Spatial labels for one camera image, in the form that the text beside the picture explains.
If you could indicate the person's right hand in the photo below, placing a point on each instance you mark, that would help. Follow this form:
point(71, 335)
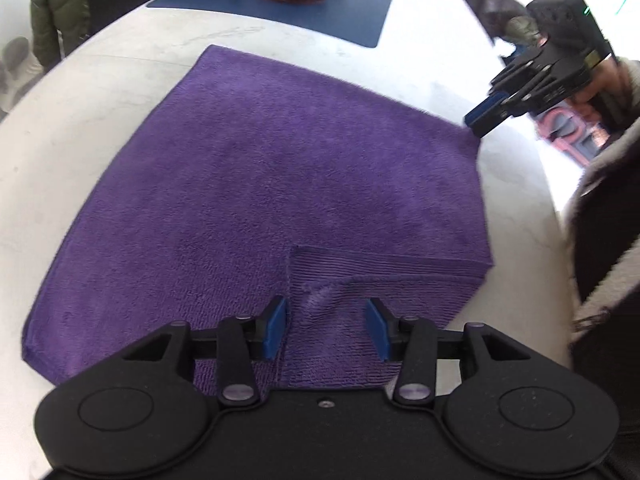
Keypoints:
point(617, 85)

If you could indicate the pink blue printed object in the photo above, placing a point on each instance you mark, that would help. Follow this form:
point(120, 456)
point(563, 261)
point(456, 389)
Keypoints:
point(570, 137)

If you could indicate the person's right forearm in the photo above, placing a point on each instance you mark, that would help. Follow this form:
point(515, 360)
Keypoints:
point(610, 210)

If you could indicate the purple towel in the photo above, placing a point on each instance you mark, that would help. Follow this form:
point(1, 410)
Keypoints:
point(250, 160)

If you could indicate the person in green jacket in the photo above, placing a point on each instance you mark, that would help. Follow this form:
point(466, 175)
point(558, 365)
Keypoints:
point(60, 5)

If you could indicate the grey plush slipper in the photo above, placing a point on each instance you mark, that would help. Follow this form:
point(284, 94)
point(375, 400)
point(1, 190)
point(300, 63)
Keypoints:
point(16, 52)
point(20, 87)

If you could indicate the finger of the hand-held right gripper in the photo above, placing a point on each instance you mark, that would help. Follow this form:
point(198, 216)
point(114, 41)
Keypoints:
point(487, 116)
point(525, 76)

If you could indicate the dark cloth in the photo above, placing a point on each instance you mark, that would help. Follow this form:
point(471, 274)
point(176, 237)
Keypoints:
point(492, 7)

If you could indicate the blue table mat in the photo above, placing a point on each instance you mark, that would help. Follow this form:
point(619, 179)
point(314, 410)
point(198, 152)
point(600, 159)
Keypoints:
point(250, 15)

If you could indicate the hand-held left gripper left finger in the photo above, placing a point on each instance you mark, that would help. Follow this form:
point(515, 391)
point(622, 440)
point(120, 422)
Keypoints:
point(275, 331)

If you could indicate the black fleece-lined jacket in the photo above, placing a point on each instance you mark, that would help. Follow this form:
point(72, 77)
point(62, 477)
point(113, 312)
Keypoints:
point(610, 385)

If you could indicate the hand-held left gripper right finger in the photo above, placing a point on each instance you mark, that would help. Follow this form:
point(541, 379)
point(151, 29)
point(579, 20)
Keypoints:
point(377, 331)

